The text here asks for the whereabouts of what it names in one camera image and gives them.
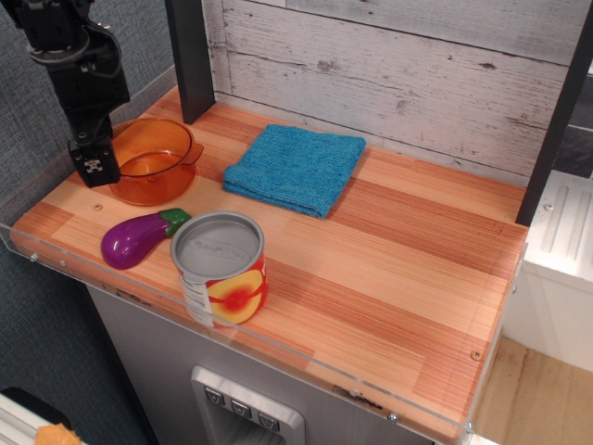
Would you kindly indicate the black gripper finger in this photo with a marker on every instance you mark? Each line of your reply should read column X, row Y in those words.
column 95, row 162

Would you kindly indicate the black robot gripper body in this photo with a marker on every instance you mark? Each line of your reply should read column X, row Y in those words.
column 82, row 59

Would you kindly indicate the orange transparent measuring cup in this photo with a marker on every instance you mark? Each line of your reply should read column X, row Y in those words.
column 157, row 159

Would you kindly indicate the blue folded cloth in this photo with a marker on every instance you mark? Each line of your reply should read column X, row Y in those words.
column 295, row 169

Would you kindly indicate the purple toy eggplant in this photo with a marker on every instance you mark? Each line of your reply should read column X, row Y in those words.
column 126, row 244

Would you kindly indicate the red peach can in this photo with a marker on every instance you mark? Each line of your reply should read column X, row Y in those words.
column 222, row 266

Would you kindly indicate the grey cabinet front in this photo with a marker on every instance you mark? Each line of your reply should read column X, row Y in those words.
column 159, row 357

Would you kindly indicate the silver dispenser panel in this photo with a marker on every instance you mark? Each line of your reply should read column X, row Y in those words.
column 245, row 410

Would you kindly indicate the clear acrylic edge guard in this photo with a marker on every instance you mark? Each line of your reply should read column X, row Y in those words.
column 404, row 329

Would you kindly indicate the white ridged appliance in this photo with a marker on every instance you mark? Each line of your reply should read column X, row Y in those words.
column 550, row 307

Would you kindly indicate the dark vertical post left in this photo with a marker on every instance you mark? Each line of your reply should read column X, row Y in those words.
column 189, row 43

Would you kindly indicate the dark vertical post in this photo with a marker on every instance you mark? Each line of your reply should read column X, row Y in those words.
column 189, row 43
column 571, row 89

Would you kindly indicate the dark vertical post right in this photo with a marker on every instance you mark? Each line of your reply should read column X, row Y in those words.
column 571, row 89

